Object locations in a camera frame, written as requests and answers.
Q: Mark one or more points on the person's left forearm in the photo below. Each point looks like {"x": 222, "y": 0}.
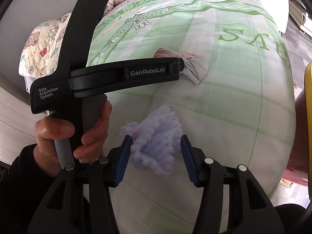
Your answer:
{"x": 19, "y": 187}

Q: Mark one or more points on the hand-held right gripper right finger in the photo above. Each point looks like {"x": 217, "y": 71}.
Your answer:
{"x": 187, "y": 158}

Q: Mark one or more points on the white nightstand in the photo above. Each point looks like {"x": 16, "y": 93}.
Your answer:
{"x": 280, "y": 4}

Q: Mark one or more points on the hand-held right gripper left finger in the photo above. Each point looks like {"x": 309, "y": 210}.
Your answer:
{"x": 123, "y": 156}

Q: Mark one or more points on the person's left hand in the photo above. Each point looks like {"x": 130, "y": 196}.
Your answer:
{"x": 97, "y": 139}

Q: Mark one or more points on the green printed blanket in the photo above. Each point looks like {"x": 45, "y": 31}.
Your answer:
{"x": 231, "y": 114}

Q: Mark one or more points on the white low cabinet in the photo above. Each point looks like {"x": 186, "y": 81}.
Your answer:
{"x": 298, "y": 12}

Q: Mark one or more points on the yellow trash bin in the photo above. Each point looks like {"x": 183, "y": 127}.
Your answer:
{"x": 308, "y": 90}

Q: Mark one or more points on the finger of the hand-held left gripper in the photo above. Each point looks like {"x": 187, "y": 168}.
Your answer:
{"x": 176, "y": 65}

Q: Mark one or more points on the bear print quilt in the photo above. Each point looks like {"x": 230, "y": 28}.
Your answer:
{"x": 41, "y": 48}

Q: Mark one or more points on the lilac fluffy sock pair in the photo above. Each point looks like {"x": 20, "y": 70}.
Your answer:
{"x": 156, "y": 139}

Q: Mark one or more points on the pink grey knotted cloth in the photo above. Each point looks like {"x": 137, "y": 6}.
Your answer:
{"x": 192, "y": 70}

